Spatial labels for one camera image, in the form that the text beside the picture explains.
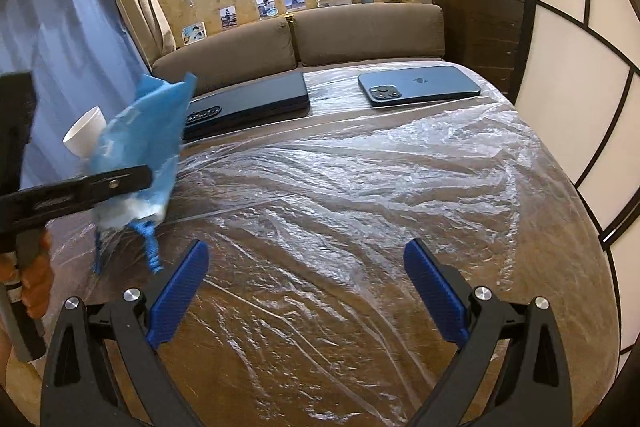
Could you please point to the blue smartphone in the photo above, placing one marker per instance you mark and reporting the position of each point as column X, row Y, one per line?
column 425, row 87

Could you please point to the brown sofa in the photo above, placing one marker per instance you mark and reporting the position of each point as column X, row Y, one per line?
column 365, row 32

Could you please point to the white panelled screen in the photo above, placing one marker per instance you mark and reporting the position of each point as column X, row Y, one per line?
column 590, row 7

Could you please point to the person's left hand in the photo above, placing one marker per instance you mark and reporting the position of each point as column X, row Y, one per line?
column 37, row 287

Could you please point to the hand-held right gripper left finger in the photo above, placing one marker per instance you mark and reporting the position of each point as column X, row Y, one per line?
column 180, row 292

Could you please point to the white footed bowl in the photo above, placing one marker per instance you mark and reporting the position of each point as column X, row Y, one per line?
column 85, row 132

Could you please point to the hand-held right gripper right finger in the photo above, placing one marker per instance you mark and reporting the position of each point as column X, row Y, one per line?
column 437, row 292

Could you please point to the small photo print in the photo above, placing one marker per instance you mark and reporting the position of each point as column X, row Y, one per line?
column 294, row 4
column 265, row 7
column 228, row 18
column 193, row 34

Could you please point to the blue curtain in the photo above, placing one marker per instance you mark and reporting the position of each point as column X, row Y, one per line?
column 75, row 32

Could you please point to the black flat case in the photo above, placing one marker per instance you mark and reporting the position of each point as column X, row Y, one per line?
column 250, row 102

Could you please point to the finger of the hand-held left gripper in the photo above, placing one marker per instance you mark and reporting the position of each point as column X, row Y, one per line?
column 115, row 187

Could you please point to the dark wooden cabinet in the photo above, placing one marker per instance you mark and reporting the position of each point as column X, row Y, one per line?
column 475, row 17

